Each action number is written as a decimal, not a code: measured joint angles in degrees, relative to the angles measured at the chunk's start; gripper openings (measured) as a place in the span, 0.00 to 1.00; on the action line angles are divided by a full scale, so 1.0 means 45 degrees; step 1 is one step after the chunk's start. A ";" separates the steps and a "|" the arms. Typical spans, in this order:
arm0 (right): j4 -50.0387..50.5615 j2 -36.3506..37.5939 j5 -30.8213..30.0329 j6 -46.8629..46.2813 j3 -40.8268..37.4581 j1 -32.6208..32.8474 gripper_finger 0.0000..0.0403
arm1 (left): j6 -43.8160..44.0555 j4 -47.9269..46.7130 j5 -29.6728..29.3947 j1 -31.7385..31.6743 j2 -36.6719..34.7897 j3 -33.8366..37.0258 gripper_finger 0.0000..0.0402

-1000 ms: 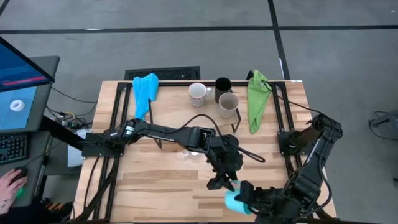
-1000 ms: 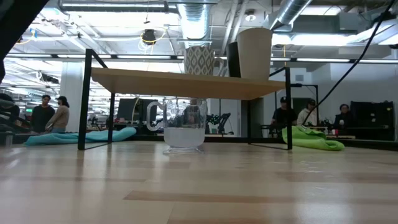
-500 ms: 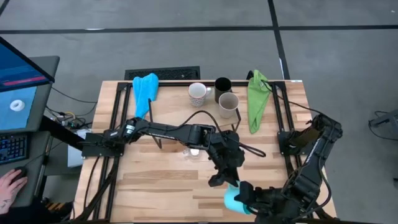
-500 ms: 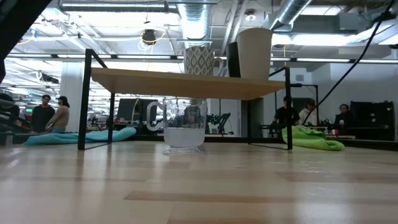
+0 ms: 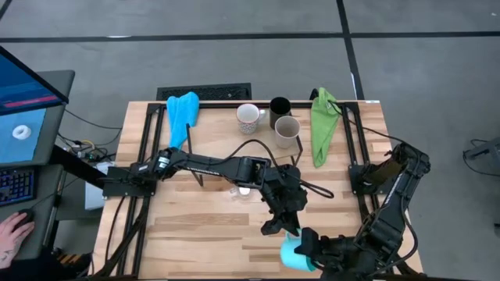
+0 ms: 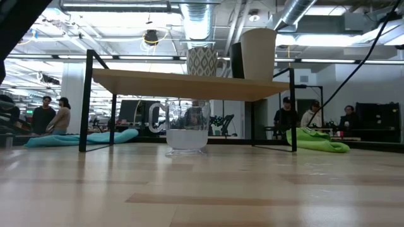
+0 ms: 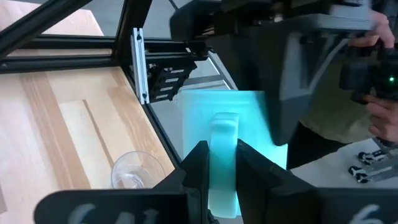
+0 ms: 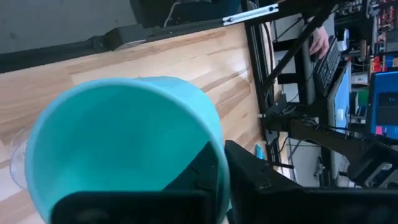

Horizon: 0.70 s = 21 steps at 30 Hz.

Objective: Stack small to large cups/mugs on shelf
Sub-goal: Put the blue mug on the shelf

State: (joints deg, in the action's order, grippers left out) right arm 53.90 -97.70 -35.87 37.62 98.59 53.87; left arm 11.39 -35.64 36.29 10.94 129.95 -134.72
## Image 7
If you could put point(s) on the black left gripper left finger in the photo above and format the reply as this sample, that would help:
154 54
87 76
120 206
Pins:
183 186

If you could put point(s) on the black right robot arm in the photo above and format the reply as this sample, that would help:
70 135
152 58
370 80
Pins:
258 62

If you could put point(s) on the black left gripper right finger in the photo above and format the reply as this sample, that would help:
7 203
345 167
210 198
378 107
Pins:
267 193

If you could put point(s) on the black controller with green light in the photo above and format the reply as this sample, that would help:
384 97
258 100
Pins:
376 77

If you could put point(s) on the person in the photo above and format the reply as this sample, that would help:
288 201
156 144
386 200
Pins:
335 109

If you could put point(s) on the large teal mug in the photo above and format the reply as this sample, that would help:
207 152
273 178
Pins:
199 118

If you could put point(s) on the black and silver tool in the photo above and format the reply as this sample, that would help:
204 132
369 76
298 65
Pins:
373 166

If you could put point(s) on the clear glass mug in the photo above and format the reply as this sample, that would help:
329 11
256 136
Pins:
136 171

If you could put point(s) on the black slotted bracket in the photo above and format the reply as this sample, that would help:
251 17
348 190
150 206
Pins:
169 81

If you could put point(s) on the person's hand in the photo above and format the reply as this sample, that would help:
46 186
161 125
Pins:
381 31
384 119

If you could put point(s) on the black aluminium table frame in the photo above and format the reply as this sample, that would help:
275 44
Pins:
62 59

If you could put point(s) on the silver extrusion bracket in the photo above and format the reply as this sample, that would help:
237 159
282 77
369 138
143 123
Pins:
139 65

